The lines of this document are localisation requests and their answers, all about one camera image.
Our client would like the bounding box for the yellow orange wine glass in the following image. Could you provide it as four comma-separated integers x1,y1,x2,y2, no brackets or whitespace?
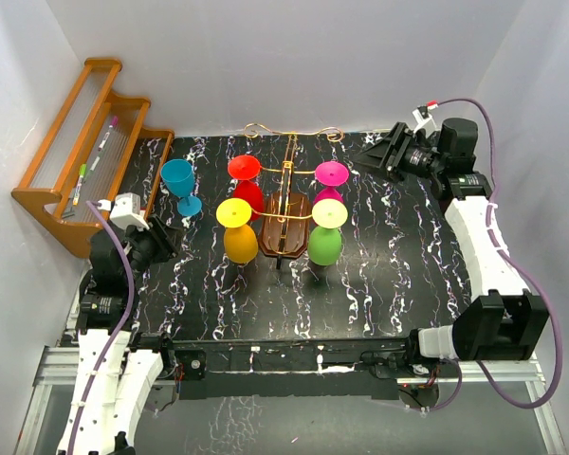
216,198,259,264

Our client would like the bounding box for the green capped marker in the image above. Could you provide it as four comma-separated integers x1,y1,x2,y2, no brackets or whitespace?
72,163,87,207

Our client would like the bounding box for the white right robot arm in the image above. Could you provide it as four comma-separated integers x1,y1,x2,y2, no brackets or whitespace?
353,118,549,376

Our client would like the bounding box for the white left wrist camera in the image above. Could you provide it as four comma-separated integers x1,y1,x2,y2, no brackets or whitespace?
99,192,149,230

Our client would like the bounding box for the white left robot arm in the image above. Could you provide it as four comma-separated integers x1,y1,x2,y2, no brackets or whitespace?
56,215,178,454

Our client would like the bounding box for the green wine glass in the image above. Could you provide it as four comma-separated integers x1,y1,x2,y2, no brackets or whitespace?
307,198,348,266

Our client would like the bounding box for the brown wooden rack base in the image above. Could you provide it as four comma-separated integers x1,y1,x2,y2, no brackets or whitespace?
258,191,312,260

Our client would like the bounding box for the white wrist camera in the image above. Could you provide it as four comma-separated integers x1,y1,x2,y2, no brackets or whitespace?
99,192,149,230
413,100,438,137

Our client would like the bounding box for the aluminium frame rail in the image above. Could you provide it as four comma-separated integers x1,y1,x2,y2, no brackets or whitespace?
13,343,568,455

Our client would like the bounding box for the blue wine glass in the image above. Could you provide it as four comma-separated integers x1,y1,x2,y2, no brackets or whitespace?
160,159,202,217

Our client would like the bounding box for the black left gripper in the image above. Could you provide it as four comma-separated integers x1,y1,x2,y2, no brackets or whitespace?
122,213,184,283

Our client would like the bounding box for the purple capped marker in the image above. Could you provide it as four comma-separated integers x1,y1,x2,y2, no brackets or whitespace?
98,116,119,153

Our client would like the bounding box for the gold wire glass rack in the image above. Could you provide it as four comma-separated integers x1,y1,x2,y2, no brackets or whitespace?
243,122,345,271

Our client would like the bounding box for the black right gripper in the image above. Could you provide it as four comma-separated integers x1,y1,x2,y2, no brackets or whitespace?
351,123,445,184

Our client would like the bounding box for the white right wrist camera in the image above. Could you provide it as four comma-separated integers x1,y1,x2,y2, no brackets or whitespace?
413,100,438,137

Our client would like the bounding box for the orange wooden tiered shelf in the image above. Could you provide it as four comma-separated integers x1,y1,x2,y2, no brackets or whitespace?
11,57,174,258

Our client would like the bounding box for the red wine glass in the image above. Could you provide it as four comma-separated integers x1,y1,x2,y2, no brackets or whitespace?
228,155,265,222

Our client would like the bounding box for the magenta wine glass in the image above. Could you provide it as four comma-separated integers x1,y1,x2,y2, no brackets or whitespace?
314,161,349,204

